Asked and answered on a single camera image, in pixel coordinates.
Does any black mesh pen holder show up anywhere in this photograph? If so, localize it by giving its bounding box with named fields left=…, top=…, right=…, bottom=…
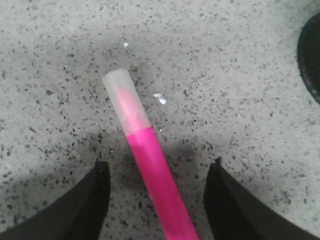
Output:
left=297, top=13, right=320, bottom=103

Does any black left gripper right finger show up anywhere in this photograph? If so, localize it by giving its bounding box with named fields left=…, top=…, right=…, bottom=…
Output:
left=203, top=157, right=318, bottom=240

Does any pink highlighter pen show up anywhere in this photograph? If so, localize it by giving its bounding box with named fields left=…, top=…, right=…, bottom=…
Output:
left=102, top=69, right=199, bottom=240

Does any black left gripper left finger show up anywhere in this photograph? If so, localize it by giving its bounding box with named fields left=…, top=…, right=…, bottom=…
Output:
left=0, top=161, right=111, bottom=240

